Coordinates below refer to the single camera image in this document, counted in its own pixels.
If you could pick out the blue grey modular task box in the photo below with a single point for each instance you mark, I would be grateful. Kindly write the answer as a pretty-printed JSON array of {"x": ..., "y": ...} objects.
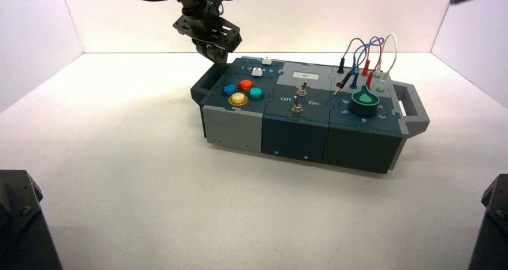
[{"x": 293, "y": 135}]

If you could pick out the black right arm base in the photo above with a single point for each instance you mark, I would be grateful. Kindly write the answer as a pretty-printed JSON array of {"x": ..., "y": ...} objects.
[{"x": 492, "y": 236}]

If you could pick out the white number display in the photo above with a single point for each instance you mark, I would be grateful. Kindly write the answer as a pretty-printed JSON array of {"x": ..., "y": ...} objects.
[{"x": 305, "y": 75}]

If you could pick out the yellow push button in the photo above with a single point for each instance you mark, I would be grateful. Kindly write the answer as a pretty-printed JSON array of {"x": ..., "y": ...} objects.
[{"x": 238, "y": 99}]

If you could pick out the metal toggle switch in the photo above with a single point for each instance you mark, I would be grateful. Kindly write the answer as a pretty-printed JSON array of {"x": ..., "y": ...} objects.
[
  {"x": 302, "y": 90},
  {"x": 297, "y": 108}
]

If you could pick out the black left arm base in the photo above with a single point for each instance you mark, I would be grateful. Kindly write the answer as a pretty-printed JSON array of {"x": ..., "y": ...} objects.
[{"x": 20, "y": 228}]

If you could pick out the red push button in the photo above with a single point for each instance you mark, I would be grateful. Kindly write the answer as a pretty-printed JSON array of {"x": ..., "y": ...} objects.
[{"x": 245, "y": 85}]

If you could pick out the blue push button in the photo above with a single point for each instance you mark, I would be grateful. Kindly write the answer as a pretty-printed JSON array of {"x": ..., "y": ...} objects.
[{"x": 229, "y": 90}]

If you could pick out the teal push button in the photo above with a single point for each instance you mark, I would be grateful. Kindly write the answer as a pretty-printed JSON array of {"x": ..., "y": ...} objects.
[{"x": 256, "y": 93}]

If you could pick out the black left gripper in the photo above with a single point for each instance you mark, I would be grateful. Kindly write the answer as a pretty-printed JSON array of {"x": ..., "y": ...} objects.
[{"x": 210, "y": 32}]

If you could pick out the white slider knob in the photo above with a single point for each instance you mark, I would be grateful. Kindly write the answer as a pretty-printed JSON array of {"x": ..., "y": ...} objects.
[
  {"x": 258, "y": 72},
  {"x": 267, "y": 60}
]

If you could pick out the green rotary knob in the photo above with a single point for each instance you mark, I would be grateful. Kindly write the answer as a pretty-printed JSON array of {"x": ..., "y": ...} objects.
[{"x": 364, "y": 103}]

